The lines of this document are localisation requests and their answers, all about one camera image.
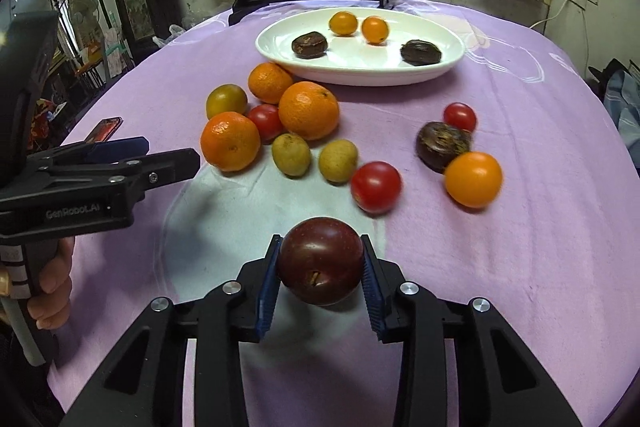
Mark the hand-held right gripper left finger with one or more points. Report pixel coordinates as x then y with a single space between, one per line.
267 297

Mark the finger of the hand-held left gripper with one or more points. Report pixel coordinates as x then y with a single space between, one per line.
165 167
120 148

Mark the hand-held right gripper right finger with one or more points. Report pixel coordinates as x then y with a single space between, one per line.
372 297

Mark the dark red plum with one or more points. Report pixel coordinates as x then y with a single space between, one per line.
320 257

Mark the greenish yellow tomato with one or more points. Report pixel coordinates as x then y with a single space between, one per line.
225 101

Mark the red cherry tomato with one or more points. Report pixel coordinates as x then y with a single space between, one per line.
459 117
265 123

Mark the large red tomato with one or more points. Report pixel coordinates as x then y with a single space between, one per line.
376 187

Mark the yellow-green jujube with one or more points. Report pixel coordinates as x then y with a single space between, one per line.
291 154
338 162

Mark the large orange mandarin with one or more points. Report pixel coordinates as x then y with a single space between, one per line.
308 110

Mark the smooth orange tomato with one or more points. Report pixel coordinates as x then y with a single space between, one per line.
473 179

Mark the purplish dark water chestnut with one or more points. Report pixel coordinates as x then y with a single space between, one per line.
440 144

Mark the white oval plate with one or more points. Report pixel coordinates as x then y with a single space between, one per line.
360 62

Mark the person's left hand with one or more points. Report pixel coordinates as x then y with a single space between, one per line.
55 277

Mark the red smartphone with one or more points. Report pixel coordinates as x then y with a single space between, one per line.
105 129

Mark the white plastic bag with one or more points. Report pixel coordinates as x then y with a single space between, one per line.
170 34

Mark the purple tablecloth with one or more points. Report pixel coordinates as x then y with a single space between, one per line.
500 257

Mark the standing fan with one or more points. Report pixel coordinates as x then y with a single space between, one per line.
82 14

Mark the small round kumquat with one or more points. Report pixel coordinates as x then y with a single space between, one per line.
375 30
343 23

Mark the blue cloth pile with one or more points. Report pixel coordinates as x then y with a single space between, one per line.
620 92

